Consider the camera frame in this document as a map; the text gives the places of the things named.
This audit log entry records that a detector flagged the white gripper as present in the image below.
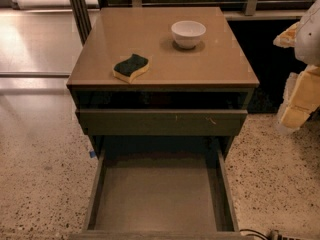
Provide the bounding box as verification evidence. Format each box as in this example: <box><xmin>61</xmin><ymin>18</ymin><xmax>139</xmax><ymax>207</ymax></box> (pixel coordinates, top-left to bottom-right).
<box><xmin>273</xmin><ymin>0</ymin><xmax>320</xmax><ymax>134</ymax></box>

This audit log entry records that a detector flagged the green and yellow sponge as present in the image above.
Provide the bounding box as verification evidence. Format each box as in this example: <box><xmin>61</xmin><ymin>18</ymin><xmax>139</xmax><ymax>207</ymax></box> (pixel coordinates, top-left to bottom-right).
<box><xmin>113</xmin><ymin>54</ymin><xmax>149</xmax><ymax>84</ymax></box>

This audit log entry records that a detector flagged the brown drawer cabinet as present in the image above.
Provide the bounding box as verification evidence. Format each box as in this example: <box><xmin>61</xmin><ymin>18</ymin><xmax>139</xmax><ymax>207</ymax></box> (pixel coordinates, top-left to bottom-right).
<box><xmin>67</xmin><ymin>7</ymin><xmax>259</xmax><ymax>155</ymax></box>

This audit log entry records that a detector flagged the white ceramic bowl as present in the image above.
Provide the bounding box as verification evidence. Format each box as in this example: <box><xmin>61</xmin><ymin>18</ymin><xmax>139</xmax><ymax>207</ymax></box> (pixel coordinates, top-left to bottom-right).
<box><xmin>171</xmin><ymin>20</ymin><xmax>206</xmax><ymax>49</ymax></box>

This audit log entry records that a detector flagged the blue tape piece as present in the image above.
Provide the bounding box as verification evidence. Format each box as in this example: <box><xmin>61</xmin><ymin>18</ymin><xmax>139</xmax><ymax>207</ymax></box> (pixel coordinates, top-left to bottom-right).
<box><xmin>89</xmin><ymin>151</ymin><xmax>96</xmax><ymax>158</ymax></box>

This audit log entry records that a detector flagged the black cable on floor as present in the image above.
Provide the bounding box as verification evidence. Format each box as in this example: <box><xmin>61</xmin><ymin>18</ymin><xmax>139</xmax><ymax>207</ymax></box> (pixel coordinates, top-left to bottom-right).
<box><xmin>239</xmin><ymin>228</ymin><xmax>270</xmax><ymax>240</ymax></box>

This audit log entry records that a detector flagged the dark metal post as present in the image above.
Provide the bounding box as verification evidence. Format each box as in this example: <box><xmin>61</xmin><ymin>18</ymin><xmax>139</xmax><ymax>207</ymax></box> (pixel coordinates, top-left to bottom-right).
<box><xmin>69</xmin><ymin>0</ymin><xmax>91</xmax><ymax>44</ymax></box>

